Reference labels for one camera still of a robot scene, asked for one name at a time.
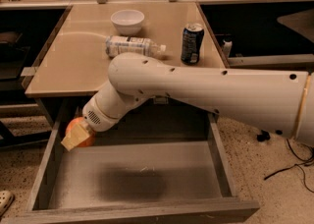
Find white perforated shoe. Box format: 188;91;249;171
0;191;15;216

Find black floor cables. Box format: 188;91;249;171
263;139;314;195

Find grey cabinet with beige top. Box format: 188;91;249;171
21;1;230;128

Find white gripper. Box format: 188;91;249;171
60;94;121;152

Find clear plastic water bottle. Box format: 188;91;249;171
105;35;166;58

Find blue soda can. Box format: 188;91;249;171
181;23;204;65

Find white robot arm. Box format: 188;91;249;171
62;52;314;150

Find white bowl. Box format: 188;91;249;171
111;9;145;35

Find open grey wooden drawer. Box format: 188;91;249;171
1;104;259;224

